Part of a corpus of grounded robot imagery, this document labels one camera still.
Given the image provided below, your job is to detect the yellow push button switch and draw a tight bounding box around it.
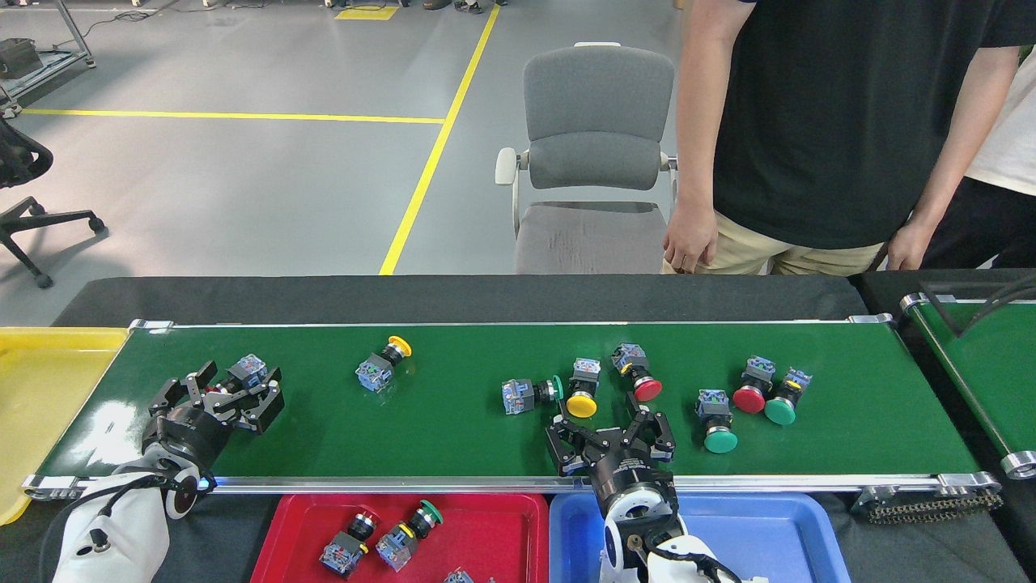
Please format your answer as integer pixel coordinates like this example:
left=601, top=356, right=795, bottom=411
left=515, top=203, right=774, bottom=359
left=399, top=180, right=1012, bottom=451
left=355, top=335, right=414, bottom=394
left=565, top=358, right=602, bottom=419

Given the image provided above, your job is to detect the blue plastic tray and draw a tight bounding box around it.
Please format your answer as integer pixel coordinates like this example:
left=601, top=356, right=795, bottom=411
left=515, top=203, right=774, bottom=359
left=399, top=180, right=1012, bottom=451
left=549, top=492, right=852, bottom=583

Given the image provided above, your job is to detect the long green conveyor belt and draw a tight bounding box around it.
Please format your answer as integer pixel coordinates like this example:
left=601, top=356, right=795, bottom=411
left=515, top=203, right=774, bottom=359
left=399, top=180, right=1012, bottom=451
left=20, top=316, right=1004, bottom=499

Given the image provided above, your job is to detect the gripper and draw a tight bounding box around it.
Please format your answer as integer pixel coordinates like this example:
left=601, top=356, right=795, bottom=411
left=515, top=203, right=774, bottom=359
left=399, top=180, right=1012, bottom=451
left=544, top=391, right=679, bottom=507
left=140, top=360, right=286, bottom=472

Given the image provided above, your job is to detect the dark grey box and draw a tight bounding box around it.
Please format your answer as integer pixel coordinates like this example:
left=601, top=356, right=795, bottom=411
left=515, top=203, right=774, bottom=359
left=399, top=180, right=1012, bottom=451
left=0, top=36, right=43, bottom=80

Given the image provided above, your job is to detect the person's right hand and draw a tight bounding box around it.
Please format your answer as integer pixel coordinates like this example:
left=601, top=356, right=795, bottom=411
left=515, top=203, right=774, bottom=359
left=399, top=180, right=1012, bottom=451
left=662, top=201, right=720, bottom=274

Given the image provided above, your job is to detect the person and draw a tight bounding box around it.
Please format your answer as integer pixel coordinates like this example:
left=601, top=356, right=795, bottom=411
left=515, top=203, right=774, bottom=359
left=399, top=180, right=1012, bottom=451
left=662, top=0, right=1036, bottom=278
left=919, top=45, right=1036, bottom=270

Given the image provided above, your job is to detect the small red push button switch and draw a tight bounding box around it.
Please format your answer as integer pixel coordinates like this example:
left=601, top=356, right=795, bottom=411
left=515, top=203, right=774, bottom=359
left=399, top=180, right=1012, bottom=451
left=318, top=509, right=380, bottom=580

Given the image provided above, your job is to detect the black office chair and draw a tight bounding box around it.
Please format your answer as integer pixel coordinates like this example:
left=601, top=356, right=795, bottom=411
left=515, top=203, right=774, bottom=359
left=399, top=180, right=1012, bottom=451
left=0, top=117, right=108, bottom=290

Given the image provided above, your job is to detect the black cable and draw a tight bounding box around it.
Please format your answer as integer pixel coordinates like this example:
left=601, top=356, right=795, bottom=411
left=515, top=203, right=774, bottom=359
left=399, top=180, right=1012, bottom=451
left=923, top=271, right=1036, bottom=339

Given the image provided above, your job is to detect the grey office chair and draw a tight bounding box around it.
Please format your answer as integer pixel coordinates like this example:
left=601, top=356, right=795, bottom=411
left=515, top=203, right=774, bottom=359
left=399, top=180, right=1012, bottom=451
left=495, top=42, right=681, bottom=276

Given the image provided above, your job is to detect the short green conveyor belt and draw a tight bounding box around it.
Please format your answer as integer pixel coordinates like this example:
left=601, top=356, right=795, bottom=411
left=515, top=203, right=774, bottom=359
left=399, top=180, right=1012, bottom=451
left=900, top=291, right=1036, bottom=480

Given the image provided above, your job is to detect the black drive chain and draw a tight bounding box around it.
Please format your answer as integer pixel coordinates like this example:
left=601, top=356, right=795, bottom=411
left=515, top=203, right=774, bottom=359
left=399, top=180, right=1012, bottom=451
left=851, top=478, right=1004, bottom=526

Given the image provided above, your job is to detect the yellow plastic tray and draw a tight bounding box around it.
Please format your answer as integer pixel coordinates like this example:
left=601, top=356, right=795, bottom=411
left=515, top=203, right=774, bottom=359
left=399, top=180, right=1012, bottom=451
left=0, top=326, right=130, bottom=527

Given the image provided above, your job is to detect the red plastic tray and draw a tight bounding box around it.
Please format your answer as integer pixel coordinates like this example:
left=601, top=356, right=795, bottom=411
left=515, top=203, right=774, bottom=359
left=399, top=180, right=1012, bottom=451
left=249, top=492, right=551, bottom=583

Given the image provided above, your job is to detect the person's left hand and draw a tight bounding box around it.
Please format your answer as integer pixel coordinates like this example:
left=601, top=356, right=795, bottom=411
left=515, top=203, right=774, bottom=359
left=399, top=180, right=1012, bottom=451
left=885, top=223, right=932, bottom=272

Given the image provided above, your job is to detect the metal rack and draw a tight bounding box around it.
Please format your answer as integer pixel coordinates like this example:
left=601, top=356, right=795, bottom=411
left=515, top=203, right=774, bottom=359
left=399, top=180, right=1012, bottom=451
left=0, top=0, right=96, bottom=118

